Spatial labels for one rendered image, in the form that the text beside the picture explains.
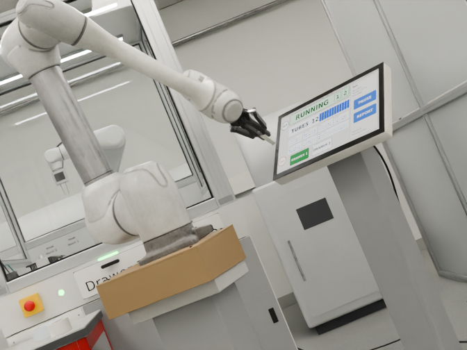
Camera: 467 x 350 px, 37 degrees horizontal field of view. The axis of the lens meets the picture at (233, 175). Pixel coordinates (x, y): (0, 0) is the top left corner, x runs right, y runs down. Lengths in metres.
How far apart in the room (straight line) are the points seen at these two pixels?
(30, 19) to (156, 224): 0.69
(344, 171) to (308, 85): 3.53
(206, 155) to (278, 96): 3.33
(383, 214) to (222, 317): 0.87
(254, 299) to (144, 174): 0.97
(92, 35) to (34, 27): 0.17
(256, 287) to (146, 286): 0.94
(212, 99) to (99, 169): 0.41
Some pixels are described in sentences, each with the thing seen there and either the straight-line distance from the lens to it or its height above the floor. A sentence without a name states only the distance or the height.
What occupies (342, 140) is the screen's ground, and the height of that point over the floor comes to 0.99.
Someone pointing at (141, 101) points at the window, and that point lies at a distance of 2.82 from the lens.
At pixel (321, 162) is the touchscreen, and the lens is 2.53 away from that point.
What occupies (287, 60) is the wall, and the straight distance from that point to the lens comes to 6.12.
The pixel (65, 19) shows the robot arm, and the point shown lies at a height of 1.60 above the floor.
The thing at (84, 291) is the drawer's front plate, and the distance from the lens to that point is 2.74.
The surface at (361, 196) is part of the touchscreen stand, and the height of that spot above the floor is 0.78.
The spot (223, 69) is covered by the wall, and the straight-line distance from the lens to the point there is 6.08.
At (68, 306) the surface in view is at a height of 0.82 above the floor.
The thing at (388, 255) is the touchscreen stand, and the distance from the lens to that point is 2.61.
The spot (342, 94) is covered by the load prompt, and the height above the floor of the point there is 1.16.
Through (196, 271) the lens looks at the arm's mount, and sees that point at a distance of 1.84.
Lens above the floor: 0.90
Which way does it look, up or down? 3 degrees up
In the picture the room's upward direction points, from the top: 23 degrees counter-clockwise
